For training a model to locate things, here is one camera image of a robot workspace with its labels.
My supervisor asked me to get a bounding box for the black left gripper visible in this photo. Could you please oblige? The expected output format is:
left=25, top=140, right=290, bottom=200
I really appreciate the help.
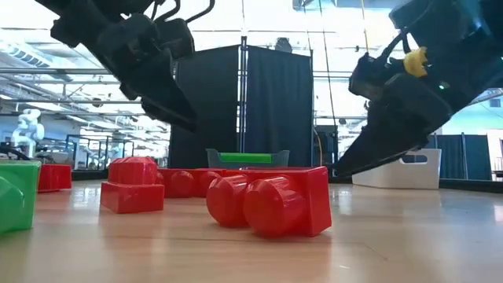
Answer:
left=97, top=15, right=197, bottom=133

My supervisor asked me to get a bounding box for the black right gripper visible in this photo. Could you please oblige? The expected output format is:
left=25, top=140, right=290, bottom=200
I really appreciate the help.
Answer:
left=333, top=74, right=453, bottom=178

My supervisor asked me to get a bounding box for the red two-stud building block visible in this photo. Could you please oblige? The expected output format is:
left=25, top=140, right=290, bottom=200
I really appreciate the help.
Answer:
left=206, top=166, right=333, bottom=239
left=100, top=156, right=165, bottom=215
left=38, top=164, right=73, bottom=193

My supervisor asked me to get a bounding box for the black fabric partition panel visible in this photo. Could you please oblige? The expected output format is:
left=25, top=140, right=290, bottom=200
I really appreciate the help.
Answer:
left=168, top=44, right=241, bottom=169
left=245, top=45, right=314, bottom=170

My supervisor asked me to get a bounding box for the black perforated computer case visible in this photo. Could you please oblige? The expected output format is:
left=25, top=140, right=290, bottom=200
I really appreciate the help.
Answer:
left=313, top=124, right=340, bottom=170

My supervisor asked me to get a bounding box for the black metal background rack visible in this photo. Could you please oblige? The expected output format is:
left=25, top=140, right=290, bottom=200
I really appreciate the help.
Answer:
left=64, top=133, right=134, bottom=170

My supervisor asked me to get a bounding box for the dark teal plastic bin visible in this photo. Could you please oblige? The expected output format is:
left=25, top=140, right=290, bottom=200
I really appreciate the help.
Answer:
left=206, top=148, right=290, bottom=170

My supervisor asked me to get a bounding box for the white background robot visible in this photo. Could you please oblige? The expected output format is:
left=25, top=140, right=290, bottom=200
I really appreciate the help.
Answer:
left=10, top=108, right=45, bottom=158

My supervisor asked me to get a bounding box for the green two-stud building block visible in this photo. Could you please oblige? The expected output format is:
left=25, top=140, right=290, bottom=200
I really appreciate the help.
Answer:
left=0, top=160, right=42, bottom=236

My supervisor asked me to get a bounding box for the white plastic bin with handles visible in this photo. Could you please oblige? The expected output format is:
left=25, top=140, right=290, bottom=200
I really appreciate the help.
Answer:
left=351, top=148, right=442, bottom=190

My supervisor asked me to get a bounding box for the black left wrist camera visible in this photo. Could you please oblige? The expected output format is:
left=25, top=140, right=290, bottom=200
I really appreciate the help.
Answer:
left=155, top=17, right=196, bottom=60

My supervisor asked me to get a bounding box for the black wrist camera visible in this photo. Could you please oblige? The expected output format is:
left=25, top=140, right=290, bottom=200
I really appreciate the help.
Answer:
left=348, top=53, right=406, bottom=99
left=155, top=17, right=196, bottom=60

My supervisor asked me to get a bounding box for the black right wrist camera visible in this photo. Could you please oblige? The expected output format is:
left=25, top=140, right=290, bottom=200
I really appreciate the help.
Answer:
left=348, top=53, right=406, bottom=99

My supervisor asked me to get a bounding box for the yellow cable tag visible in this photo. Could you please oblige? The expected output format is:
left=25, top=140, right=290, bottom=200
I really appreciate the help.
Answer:
left=403, top=46, right=428, bottom=78

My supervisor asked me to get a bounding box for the black left wrist camera cable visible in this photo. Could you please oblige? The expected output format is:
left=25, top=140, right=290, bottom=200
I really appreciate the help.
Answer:
left=152, top=0, right=216, bottom=24

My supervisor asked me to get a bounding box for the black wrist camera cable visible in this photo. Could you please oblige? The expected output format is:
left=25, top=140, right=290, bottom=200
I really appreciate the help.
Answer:
left=152, top=0, right=216, bottom=24
left=380, top=27, right=412, bottom=60

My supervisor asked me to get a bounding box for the black hanging cable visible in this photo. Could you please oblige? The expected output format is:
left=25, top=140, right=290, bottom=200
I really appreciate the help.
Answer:
left=318, top=0, right=339, bottom=127

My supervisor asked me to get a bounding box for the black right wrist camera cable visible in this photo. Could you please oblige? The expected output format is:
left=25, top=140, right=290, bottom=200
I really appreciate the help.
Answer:
left=380, top=27, right=412, bottom=60

